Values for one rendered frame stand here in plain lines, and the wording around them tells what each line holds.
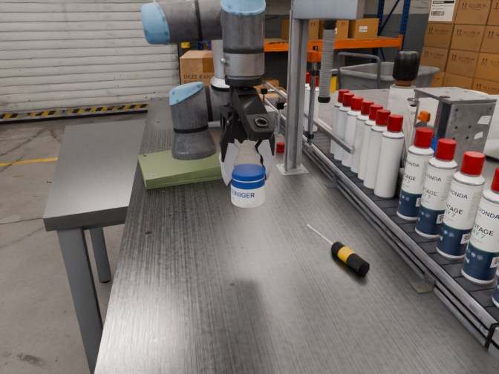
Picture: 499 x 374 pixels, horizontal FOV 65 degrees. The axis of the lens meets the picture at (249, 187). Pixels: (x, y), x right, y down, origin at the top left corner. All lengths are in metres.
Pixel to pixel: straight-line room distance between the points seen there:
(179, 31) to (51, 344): 1.53
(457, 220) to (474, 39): 4.07
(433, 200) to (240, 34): 0.49
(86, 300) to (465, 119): 1.09
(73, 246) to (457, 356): 0.93
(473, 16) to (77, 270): 4.38
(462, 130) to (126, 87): 4.92
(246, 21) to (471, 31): 4.23
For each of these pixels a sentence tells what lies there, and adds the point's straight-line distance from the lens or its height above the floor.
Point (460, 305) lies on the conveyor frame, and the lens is 0.78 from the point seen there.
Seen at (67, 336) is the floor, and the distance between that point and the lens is 2.02.
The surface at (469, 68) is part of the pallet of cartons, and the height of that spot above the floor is 0.73.
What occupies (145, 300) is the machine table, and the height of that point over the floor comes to 0.83.
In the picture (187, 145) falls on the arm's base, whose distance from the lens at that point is 1.30.
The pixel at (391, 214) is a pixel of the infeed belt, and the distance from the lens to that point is 0.97.
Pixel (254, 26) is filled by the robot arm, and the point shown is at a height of 1.29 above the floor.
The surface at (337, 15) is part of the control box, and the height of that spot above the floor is 1.29.
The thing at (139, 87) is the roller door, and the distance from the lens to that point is 5.55.
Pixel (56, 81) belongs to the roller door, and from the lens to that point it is 5.53.
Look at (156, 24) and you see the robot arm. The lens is 0.81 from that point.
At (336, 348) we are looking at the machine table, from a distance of 0.68.
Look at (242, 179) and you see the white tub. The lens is 0.77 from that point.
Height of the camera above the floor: 1.32
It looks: 25 degrees down
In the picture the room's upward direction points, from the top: straight up
